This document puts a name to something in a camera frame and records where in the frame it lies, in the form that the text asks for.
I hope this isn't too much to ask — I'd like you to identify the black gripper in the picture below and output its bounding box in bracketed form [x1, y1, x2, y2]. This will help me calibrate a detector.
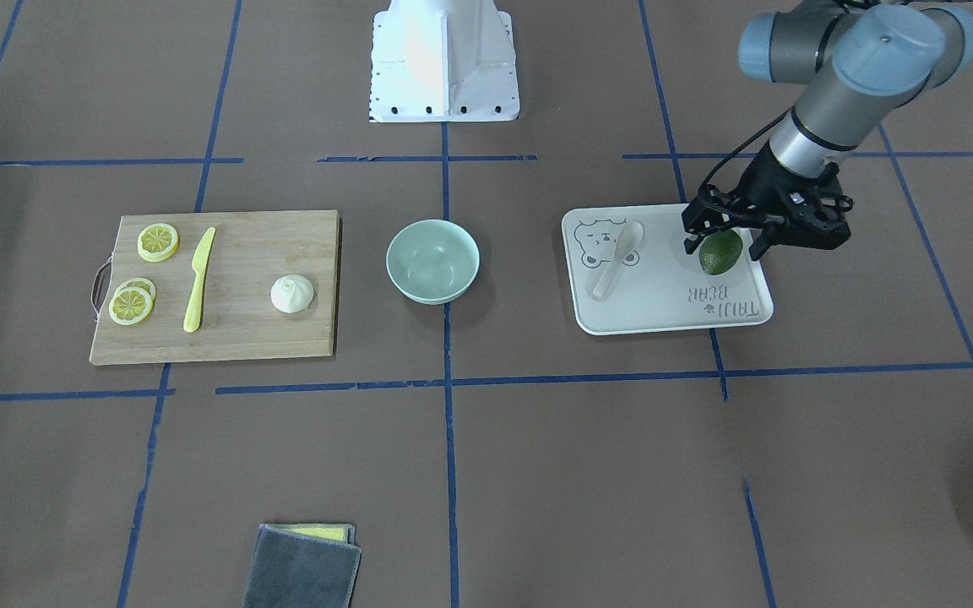
[681, 145, 852, 261]

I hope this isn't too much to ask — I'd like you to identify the white steamed bun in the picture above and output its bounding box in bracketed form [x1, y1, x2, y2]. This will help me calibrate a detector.
[269, 274, 316, 314]

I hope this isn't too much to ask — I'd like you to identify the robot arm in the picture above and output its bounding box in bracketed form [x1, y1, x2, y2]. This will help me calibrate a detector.
[681, 1, 973, 261]

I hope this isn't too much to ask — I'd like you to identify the mint green bowl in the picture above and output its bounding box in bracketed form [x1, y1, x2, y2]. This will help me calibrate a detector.
[385, 219, 481, 305]

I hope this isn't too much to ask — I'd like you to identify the green avocado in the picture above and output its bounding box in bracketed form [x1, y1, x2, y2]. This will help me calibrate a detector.
[698, 230, 744, 276]

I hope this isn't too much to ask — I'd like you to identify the cream bear-print tray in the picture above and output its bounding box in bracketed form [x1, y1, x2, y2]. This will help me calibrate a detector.
[561, 204, 774, 336]

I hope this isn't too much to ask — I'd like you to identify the grey folded cloth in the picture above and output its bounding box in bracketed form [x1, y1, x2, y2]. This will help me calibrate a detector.
[242, 523, 361, 607]

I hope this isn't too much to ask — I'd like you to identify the yellow plastic knife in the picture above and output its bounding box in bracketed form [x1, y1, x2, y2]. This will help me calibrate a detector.
[182, 226, 217, 334]

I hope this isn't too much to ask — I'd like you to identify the lemon slice under upper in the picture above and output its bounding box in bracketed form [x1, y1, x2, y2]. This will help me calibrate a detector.
[113, 277, 157, 301]

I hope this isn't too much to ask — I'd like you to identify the lemon slice lower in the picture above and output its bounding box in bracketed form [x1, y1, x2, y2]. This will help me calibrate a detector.
[108, 287, 154, 326]

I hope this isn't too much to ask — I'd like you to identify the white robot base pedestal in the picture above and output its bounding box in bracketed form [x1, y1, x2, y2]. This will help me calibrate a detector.
[368, 1, 521, 123]

